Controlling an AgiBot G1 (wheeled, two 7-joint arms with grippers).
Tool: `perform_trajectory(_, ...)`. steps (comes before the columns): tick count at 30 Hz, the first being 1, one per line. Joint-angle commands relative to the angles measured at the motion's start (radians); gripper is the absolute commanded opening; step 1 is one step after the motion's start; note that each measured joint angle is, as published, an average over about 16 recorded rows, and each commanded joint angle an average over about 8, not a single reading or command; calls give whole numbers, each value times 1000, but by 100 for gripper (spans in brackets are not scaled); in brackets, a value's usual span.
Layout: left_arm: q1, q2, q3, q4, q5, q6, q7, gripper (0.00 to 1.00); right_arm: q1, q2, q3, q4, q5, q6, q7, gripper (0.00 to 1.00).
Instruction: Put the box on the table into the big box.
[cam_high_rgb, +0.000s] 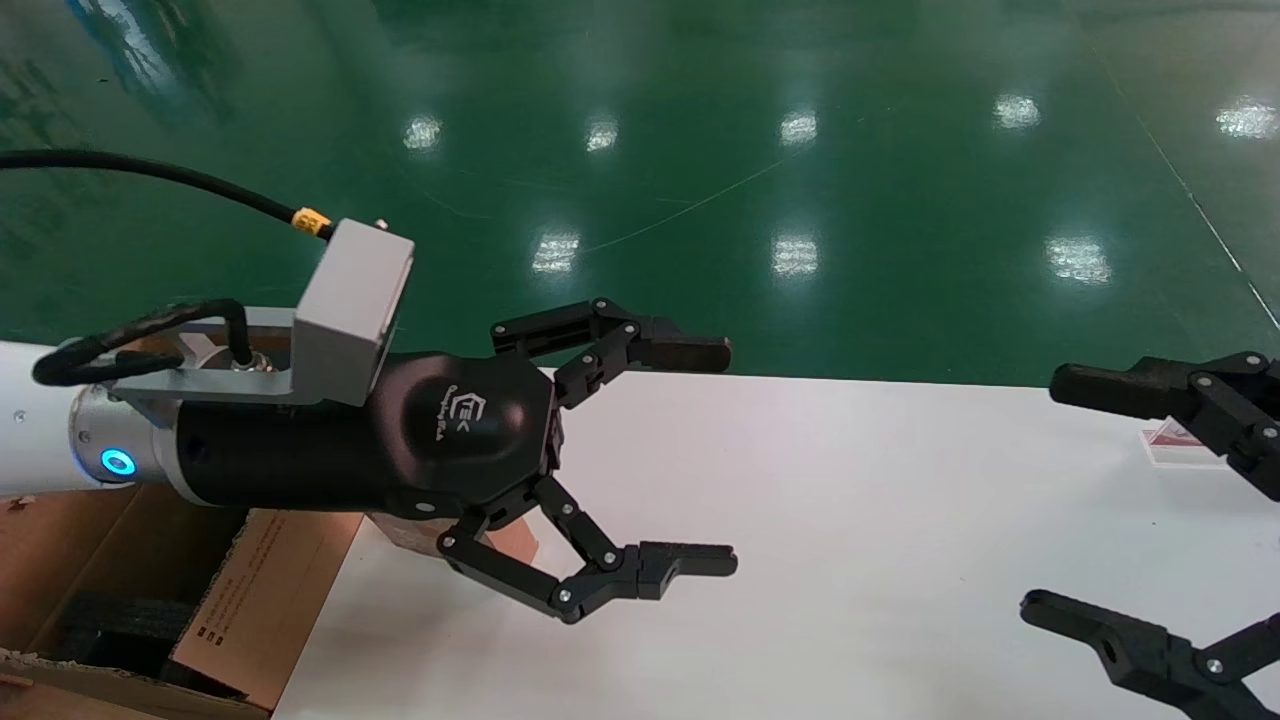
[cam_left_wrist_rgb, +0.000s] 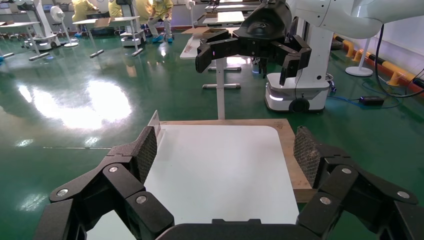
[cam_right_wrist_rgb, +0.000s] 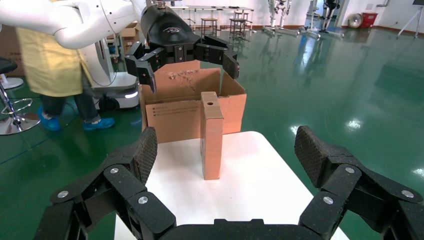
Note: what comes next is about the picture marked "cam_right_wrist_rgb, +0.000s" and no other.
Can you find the large brown carton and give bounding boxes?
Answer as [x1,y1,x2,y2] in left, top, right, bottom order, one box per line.
[0,24,26,77]

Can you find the dark metal stool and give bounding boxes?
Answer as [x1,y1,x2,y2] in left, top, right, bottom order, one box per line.
[200,17,220,38]
[229,17,249,40]

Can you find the white humanoid robot on stand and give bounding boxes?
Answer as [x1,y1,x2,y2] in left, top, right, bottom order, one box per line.
[263,0,301,37]

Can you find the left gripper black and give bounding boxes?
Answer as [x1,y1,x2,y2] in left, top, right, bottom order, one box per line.
[125,4,240,94]

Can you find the white tripod stand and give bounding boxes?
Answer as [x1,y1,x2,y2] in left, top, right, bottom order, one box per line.
[396,0,424,39]

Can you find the chrome bar stool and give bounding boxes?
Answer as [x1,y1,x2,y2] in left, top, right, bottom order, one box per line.
[0,57,41,136]

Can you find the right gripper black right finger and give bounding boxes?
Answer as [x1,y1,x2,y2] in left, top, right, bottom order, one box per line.
[294,125,424,240]

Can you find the big open cardboard box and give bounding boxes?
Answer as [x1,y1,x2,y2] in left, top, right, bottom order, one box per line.
[139,67,248,144]

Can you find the person in apron and jeans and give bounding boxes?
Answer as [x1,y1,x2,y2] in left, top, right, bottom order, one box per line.
[14,26,116,132]

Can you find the dark humanoid robot on stand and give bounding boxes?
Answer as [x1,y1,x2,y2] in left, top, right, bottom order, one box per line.
[299,0,345,40]

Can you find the long white background table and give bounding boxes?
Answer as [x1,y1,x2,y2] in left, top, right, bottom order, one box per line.
[172,4,257,34]

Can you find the white robot torso and base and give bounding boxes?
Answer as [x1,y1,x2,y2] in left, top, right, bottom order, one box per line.
[79,38,140,113]

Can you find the small tall brown box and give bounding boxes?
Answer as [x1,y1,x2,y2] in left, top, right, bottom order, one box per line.
[200,91,225,181]

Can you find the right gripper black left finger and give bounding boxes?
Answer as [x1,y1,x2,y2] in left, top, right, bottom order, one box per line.
[33,126,177,240]

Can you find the small labelled cardboard carton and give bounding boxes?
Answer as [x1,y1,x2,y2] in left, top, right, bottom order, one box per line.
[120,22,142,55]

